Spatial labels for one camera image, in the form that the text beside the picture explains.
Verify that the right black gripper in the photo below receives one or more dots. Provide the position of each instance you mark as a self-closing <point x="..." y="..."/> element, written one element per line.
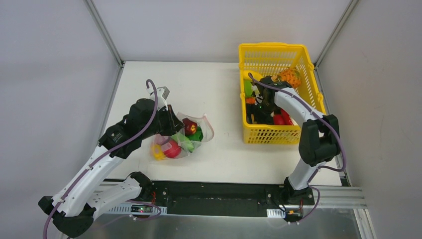
<point x="261" y="107"/>

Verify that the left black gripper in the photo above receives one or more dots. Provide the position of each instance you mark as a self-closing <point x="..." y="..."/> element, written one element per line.
<point x="173" y="120"/>

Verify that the green toy cucumber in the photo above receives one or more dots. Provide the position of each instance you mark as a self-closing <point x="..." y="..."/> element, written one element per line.
<point x="183" y="142"/>

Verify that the red toy apple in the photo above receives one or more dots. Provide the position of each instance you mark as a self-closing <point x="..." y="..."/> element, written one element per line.
<point x="171" y="149"/>

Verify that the yellow toy bell pepper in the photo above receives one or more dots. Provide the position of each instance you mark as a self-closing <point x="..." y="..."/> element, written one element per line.
<point x="157" y="152"/>

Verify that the clear pink-dotted zip bag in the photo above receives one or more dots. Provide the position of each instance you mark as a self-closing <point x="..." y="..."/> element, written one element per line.
<point x="202" y="122"/>

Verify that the green toy bok choy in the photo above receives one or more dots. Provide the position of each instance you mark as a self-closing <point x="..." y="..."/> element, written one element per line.
<point x="197" y="136"/>

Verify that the orange toy pumpkin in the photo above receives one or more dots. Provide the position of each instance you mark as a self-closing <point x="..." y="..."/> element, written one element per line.
<point x="250" y="100"/>

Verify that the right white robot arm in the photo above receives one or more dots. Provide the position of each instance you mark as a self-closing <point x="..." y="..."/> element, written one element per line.
<point x="319" y="140"/>

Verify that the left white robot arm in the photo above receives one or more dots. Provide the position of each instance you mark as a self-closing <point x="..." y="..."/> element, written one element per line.
<point x="74" y="209"/>

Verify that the red toy chili pepper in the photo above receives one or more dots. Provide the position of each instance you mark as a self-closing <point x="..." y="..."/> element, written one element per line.
<point x="281" y="117"/>

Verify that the green toy starfruit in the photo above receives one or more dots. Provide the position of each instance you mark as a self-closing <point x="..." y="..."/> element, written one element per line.
<point x="248" y="91"/>

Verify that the toy pineapple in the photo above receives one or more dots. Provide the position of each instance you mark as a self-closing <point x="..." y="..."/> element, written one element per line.
<point x="291" y="76"/>

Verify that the yellow plastic basket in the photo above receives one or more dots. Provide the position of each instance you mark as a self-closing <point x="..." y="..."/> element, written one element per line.
<point x="258" y="60"/>

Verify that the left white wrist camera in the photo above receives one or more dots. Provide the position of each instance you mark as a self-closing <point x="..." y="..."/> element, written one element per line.
<point x="162" y="94"/>

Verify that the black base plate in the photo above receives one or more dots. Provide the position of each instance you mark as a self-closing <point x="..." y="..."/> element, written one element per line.
<point x="224" y="199"/>

